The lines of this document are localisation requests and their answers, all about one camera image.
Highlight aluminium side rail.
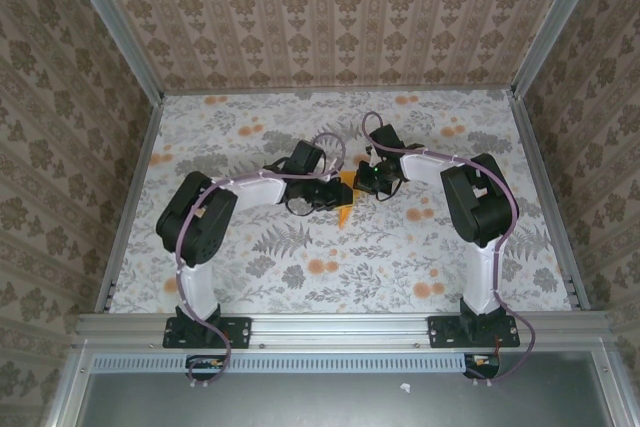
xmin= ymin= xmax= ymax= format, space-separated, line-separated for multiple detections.
xmin=94 ymin=94 xmax=165 ymax=316
xmin=510 ymin=89 xmax=592 ymax=312

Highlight grey metal panel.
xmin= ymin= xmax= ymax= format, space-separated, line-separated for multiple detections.
xmin=74 ymin=369 xmax=609 ymax=427

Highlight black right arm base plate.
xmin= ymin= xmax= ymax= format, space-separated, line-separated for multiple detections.
xmin=427 ymin=314 xmax=521 ymax=348

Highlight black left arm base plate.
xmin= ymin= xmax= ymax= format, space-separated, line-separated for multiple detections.
xmin=164 ymin=315 xmax=253 ymax=349

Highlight slotted grey cable duct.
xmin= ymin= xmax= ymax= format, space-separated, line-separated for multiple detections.
xmin=92 ymin=352 xmax=501 ymax=373

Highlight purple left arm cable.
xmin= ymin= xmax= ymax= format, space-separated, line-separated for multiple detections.
xmin=174 ymin=131 xmax=348 ymax=391

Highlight floral patterned table cover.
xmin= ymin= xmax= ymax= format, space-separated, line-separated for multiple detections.
xmin=106 ymin=90 xmax=575 ymax=317

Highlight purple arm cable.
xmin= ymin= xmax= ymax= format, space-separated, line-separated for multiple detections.
xmin=174 ymin=131 xmax=348 ymax=391
xmin=361 ymin=111 xmax=539 ymax=388

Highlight orange paper sheet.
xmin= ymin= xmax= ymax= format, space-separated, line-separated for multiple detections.
xmin=335 ymin=171 xmax=374 ymax=229

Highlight long aluminium base rail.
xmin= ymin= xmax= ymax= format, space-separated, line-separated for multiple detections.
xmin=72 ymin=310 xmax=621 ymax=351

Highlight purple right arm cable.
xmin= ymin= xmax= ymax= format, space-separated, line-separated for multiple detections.
xmin=361 ymin=111 xmax=539 ymax=388

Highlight aluminium frame post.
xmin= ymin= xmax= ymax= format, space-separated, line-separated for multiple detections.
xmin=55 ymin=0 xmax=166 ymax=101
xmin=512 ymin=0 xmax=611 ymax=96

